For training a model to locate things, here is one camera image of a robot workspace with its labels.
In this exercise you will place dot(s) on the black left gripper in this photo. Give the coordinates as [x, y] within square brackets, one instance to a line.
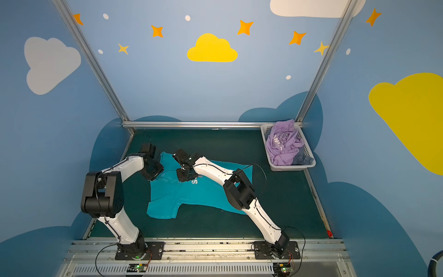
[152, 169]

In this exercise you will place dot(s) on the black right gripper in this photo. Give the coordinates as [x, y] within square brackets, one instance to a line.
[185, 171]

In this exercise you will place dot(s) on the teal printed t-shirt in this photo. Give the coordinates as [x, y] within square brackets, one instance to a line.
[168, 194]

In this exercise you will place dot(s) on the white plastic laundry basket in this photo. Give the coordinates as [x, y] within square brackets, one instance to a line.
[265, 130]

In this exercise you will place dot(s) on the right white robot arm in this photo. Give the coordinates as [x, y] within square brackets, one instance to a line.
[240, 194]

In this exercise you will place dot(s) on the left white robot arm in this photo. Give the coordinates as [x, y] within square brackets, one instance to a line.
[103, 199]

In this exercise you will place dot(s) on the purple t-shirt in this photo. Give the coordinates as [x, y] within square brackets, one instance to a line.
[283, 143]

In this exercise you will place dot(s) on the left green circuit board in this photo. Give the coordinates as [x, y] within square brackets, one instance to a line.
[137, 268]

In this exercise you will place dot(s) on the green circuit board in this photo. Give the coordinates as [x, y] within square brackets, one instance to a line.
[281, 270]
[137, 268]

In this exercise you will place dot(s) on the dark blue t-shirt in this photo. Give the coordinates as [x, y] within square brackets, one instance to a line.
[302, 158]

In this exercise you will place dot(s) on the right green circuit board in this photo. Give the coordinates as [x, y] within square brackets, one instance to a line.
[281, 270]

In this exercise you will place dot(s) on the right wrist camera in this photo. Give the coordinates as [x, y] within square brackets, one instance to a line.
[181, 156]

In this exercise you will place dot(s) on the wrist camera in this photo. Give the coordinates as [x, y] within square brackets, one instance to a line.
[148, 148]
[181, 156]

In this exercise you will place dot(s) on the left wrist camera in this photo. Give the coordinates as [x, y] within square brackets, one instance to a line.
[148, 148]

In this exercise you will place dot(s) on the rear horizontal aluminium frame bar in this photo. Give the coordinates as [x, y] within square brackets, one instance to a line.
[192, 125]

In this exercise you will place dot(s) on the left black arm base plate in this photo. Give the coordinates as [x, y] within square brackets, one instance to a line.
[140, 251]

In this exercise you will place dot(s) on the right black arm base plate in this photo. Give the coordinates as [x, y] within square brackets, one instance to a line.
[265, 251]

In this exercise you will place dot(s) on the front aluminium rail base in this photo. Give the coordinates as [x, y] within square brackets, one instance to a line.
[206, 257]

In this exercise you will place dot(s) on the right aluminium frame post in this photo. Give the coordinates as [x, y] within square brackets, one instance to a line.
[327, 59]

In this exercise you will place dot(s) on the aluminium frame post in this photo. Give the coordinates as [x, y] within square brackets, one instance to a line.
[74, 28]
[327, 59]

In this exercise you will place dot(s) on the left aluminium frame post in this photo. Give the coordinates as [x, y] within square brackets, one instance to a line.
[74, 28]

